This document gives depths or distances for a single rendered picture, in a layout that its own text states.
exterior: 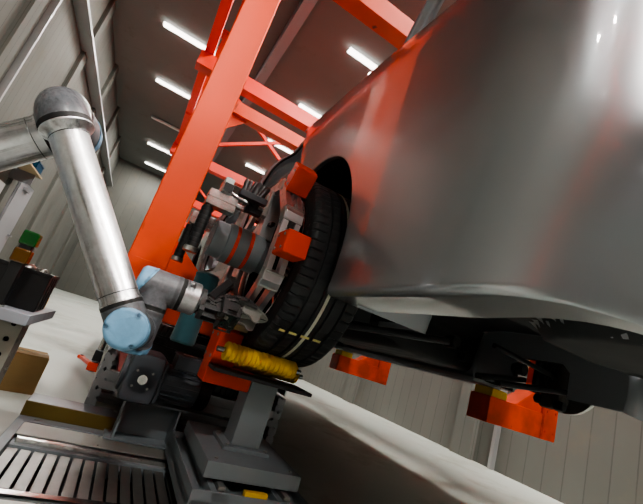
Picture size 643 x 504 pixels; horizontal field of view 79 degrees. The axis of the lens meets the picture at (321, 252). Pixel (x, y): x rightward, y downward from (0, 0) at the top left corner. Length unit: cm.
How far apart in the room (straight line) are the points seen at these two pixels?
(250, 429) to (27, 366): 131
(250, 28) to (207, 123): 57
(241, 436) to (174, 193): 104
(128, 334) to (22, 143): 57
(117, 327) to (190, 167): 109
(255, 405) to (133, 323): 61
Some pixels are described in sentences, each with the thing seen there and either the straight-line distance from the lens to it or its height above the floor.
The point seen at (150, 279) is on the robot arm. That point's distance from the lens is 108.
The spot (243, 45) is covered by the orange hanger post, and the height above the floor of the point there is 189.
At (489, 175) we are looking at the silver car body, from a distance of 78.
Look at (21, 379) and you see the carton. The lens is 241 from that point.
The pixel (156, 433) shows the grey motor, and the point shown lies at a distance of 182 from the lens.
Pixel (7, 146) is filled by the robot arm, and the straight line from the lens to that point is 125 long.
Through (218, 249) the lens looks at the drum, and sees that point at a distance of 134.
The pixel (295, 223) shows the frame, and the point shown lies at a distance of 119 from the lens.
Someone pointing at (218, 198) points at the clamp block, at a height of 93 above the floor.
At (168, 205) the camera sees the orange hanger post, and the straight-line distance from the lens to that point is 183.
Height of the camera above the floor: 57
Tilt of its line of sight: 15 degrees up
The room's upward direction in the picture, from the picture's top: 18 degrees clockwise
